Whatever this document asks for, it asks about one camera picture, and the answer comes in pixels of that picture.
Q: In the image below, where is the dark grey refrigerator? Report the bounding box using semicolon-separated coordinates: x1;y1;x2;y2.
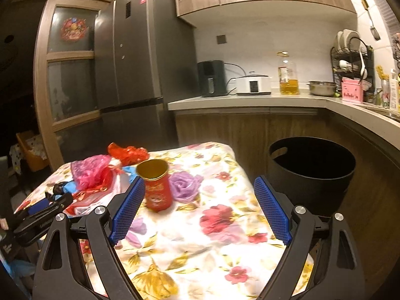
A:
94;0;200;151

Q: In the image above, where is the round red door decoration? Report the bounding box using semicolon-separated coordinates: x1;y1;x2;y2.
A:
60;17;88;42

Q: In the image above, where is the dark wall socket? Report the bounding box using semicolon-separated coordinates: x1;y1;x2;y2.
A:
216;34;227;45

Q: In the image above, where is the steel bowl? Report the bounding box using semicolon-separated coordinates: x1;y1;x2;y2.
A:
308;80;336;97

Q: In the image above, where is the wooden lower cabinet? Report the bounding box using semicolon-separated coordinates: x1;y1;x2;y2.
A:
175;108;399;295

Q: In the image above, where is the hanging metal spatula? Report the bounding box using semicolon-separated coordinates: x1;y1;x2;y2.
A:
361;0;381;41

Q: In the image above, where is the cooking oil bottle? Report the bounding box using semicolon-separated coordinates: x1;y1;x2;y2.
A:
276;51;300;96

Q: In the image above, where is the white ladle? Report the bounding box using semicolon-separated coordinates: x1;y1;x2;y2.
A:
359;47;368;80

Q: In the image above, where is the wooden glass door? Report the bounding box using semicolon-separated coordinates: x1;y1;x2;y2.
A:
33;0;114;171

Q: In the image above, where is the green white can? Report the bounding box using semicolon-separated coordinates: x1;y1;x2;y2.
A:
381;78;391;109

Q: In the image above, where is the pink utensil basket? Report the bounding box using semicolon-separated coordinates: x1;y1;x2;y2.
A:
341;77;364;104

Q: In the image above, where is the red gold paper cup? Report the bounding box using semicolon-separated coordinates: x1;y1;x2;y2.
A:
136;159;173;212

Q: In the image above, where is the white soap bottle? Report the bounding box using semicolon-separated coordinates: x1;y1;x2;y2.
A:
389;69;399;112

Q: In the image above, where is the black air fryer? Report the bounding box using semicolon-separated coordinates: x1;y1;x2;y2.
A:
197;60;228;98

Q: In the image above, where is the purple glove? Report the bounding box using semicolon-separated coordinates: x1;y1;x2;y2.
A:
169;171;204;204

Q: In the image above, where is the black dish rack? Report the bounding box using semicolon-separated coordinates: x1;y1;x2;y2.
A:
330;31;376;100

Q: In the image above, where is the pink plastic bag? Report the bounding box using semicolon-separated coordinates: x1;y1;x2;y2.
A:
70;154;114;191

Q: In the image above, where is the red white snack bag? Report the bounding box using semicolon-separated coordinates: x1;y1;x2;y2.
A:
64;173;130;218

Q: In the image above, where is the red crumpled plastic wrapper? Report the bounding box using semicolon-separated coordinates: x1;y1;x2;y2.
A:
107;142;150;166

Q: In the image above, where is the white rice cooker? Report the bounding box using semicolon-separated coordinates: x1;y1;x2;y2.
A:
235;73;272;96

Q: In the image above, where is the black trash bin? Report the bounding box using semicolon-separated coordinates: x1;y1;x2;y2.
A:
266;136;356;217

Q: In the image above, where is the floral tablecloth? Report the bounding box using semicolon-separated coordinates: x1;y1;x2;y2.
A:
14;141;315;300

